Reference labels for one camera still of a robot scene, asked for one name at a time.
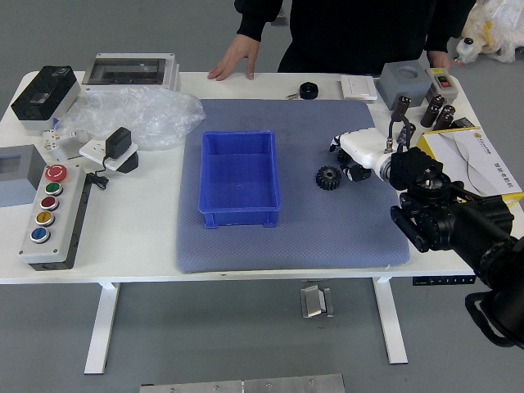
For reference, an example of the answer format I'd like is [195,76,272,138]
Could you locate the white power socket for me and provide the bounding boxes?
[79,138,140,176]

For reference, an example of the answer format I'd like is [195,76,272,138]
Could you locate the black-lid grey enclosure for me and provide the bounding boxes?
[10,65,83,132]

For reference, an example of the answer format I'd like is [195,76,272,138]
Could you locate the dark brown capacitor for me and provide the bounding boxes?
[432,104,457,132]
[421,93,446,128]
[392,95,413,124]
[399,121,418,148]

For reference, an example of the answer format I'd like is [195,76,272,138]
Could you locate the metal bracket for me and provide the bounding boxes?
[300,285,337,320]

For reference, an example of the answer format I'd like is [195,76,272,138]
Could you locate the grey red-black switch box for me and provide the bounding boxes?
[424,66,459,103]

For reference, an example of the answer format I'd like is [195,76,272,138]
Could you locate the person's torso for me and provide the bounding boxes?
[233,0,478,77]

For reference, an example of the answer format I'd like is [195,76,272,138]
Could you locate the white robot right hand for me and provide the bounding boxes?
[328,128,390,183]

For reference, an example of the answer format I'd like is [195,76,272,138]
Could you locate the grey block with round recess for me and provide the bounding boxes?
[377,60,433,111]

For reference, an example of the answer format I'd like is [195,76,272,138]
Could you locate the grey box with window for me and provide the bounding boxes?
[0,144,46,209]

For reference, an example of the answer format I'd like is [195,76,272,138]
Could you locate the grey five-button control box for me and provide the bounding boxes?
[17,164,92,271]

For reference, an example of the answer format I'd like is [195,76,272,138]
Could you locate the clear plastic bag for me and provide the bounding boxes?
[52,84,207,151]

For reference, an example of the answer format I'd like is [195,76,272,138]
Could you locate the white table leg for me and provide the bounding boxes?
[84,282,120,376]
[372,277,409,365]

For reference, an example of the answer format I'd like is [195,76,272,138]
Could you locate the white yellow plastic bag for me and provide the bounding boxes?
[462,0,524,63]

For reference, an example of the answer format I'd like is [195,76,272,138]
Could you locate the small black module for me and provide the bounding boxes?
[451,117,479,133]

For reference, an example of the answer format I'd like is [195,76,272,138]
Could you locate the black adapter cord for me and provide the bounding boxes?
[87,155,111,191]

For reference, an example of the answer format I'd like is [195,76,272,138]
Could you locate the white terminal connector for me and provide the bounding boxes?
[43,127,89,151]

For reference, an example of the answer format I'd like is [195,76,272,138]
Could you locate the clear-lid distribution box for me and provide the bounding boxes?
[81,52,182,92]

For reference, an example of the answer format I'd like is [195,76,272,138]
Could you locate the yellow white cardboard box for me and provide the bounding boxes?
[411,126,524,208]

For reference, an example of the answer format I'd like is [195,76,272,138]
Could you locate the person's right hand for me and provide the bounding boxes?
[207,34,262,82]

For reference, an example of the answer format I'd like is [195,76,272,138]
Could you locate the black table control panel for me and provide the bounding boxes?
[412,275,477,287]

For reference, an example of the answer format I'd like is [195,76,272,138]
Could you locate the big black gear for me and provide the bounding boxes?
[314,165,344,191]

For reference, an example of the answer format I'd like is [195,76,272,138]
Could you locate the white wall switch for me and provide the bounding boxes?
[340,75,378,102]

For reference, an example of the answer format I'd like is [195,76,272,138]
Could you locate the black power adapter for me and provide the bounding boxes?
[105,126,133,159]

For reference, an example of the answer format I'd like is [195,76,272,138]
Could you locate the grey metal plate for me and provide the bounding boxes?
[138,373,346,393]

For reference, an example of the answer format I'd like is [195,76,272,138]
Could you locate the grey-blue mat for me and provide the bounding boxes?
[175,98,411,274]

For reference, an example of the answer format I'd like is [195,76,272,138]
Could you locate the person's left hand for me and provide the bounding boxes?
[425,49,452,73]

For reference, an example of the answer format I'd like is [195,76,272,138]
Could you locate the blue plastic box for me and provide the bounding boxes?
[197,130,282,229]

